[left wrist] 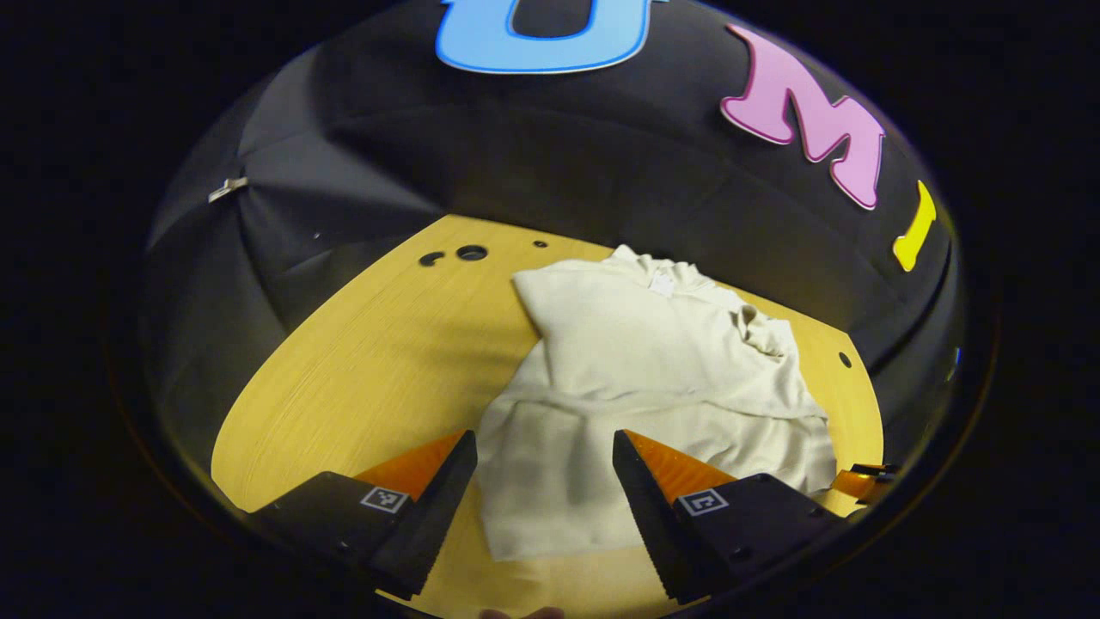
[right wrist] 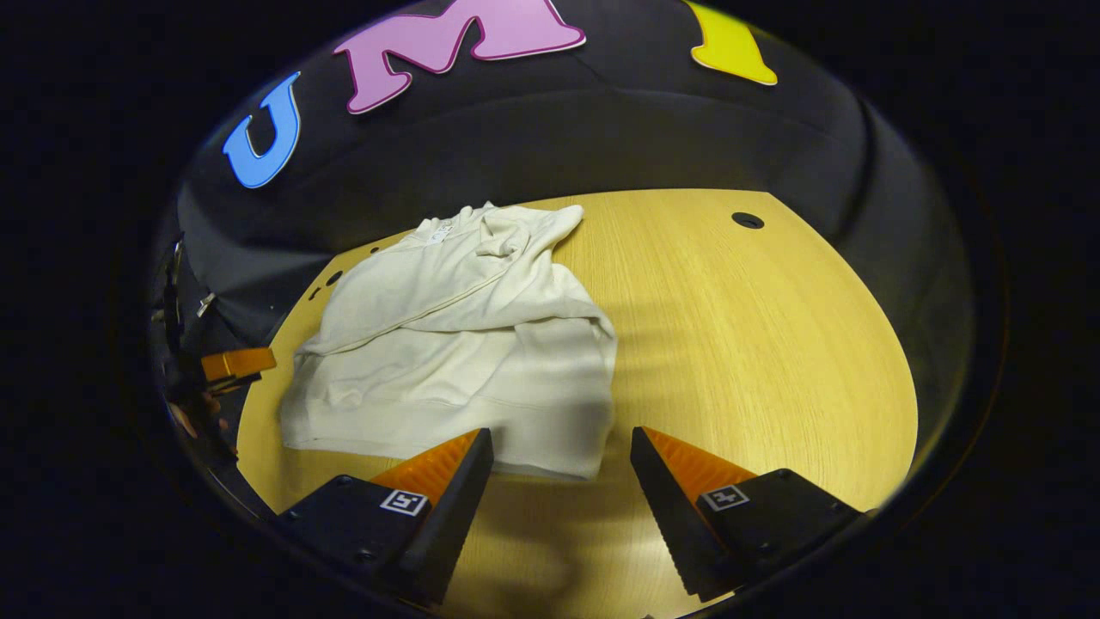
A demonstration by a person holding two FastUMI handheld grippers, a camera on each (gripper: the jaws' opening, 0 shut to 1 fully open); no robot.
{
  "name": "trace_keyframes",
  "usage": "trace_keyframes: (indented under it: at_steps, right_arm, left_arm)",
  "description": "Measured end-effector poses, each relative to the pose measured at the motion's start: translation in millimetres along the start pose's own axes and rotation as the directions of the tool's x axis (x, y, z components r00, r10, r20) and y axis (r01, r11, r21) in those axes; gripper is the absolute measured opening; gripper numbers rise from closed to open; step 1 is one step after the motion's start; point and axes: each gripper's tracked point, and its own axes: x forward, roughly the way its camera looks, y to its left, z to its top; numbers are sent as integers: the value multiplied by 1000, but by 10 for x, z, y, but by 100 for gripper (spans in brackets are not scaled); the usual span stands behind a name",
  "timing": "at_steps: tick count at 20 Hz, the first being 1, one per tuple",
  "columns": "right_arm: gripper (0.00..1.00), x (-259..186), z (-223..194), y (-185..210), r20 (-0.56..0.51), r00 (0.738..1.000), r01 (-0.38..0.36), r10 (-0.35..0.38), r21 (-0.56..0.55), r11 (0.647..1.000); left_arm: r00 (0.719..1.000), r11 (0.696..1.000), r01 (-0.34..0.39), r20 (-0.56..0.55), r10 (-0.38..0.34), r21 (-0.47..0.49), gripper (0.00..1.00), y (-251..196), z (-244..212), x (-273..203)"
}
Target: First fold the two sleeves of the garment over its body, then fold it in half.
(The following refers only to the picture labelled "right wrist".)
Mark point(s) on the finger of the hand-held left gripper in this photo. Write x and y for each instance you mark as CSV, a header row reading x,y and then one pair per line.
x,y
239,363

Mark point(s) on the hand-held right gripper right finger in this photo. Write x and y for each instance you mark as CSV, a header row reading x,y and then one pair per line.
x,y
670,516

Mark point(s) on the white sweatshirt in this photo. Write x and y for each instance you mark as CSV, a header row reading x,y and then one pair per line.
x,y
464,344

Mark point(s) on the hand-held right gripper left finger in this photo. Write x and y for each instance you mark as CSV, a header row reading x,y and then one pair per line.
x,y
451,516

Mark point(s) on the black backdrop cloth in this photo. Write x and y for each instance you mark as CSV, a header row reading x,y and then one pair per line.
x,y
559,129

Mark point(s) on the small metal clip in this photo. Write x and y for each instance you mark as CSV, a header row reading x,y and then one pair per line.
x,y
204,303

